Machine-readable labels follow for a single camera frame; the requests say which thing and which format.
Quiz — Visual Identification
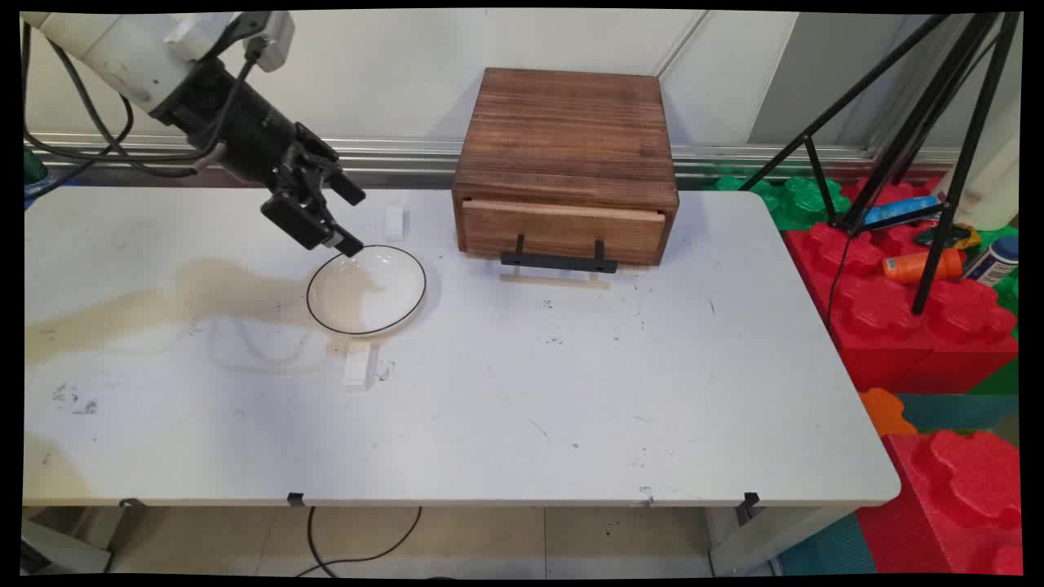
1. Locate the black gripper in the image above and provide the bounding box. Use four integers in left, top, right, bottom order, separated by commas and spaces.
151, 59, 366, 258

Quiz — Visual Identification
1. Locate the black bar drawer handle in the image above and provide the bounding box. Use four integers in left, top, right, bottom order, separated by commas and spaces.
500, 235, 618, 275

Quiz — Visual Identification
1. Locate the white plate with black rim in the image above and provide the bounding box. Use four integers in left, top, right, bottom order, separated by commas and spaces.
306, 244, 427, 337

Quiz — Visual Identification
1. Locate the wooden cabinet door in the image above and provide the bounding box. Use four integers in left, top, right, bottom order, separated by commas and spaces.
462, 198, 668, 267

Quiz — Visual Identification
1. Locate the brown wooden drawer cabinet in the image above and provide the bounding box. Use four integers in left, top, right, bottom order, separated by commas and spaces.
451, 67, 680, 268

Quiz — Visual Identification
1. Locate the green and blue object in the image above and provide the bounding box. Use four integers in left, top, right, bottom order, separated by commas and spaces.
23, 145, 79, 210

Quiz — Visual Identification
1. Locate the green foam block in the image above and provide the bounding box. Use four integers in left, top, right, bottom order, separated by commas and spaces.
706, 175, 853, 232

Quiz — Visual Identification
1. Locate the blue packet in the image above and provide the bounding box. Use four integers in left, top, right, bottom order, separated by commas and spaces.
862, 196, 944, 230

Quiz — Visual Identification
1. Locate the orange bottle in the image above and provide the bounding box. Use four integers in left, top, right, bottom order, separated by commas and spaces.
881, 247, 966, 285

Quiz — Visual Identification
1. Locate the orange foam piece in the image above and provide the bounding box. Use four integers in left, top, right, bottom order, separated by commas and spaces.
858, 387, 919, 438

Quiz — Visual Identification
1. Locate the large red foam block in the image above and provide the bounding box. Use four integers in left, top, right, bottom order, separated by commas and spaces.
783, 175, 1020, 394
856, 430, 1024, 576

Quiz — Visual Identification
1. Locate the dark yellow packet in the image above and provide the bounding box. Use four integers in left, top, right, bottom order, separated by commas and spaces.
913, 222, 984, 250

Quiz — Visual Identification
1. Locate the black tripod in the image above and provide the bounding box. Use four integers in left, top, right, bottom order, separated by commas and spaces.
738, 11, 1025, 317

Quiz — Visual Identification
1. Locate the teal floor mat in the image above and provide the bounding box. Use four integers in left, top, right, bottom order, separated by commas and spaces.
896, 393, 1020, 435

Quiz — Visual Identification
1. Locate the white bottle with blue cap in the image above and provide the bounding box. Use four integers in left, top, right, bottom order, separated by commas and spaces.
962, 236, 1020, 289

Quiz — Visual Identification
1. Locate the black camera cable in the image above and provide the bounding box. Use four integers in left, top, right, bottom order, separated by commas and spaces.
23, 37, 268, 177

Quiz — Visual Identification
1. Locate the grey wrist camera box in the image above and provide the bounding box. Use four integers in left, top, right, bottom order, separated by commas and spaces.
167, 11, 296, 74

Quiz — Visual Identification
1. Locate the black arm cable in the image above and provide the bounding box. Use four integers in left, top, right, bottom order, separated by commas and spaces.
49, 41, 136, 161

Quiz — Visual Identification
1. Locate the black floor cable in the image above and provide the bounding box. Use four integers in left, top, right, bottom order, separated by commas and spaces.
294, 505, 423, 578

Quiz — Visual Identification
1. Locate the white table leg frame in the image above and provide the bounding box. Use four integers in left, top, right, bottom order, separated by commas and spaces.
706, 505, 859, 576

